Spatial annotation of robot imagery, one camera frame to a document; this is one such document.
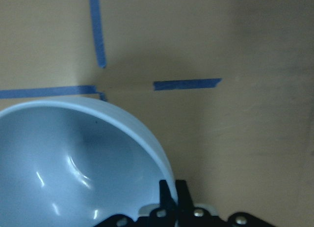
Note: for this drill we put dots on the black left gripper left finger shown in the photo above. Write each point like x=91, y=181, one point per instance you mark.
x=163, y=216

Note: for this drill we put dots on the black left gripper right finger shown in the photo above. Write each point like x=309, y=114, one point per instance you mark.
x=190, y=215

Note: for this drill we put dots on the blue bowl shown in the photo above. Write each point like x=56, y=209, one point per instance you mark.
x=75, y=161

